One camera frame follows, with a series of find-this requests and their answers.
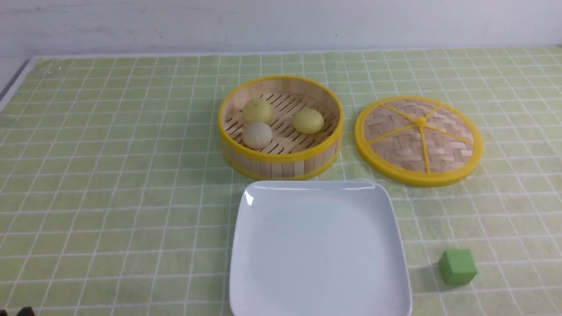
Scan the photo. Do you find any white steamed bun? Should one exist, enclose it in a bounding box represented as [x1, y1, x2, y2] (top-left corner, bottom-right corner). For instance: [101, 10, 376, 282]
[241, 122, 273, 150]

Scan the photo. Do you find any yellow steamed bun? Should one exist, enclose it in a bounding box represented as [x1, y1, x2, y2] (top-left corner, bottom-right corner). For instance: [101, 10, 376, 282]
[241, 98, 274, 124]
[292, 108, 324, 135]

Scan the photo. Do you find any white square plate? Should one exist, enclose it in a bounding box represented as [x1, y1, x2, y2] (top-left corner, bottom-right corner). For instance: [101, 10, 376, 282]
[229, 181, 413, 316]

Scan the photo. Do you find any bamboo steamer basket yellow rim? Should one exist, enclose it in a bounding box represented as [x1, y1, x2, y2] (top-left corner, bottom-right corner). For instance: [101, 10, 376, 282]
[217, 75, 345, 180]

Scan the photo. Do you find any woven bamboo steamer lid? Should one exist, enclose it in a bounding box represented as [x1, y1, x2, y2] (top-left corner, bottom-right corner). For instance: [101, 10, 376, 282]
[354, 96, 484, 187]

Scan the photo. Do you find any green checkered tablecloth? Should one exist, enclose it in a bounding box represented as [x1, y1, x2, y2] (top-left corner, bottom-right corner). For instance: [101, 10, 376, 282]
[0, 47, 562, 316]

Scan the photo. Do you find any green cube block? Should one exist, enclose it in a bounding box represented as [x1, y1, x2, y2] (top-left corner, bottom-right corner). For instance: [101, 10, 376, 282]
[438, 248, 478, 286]

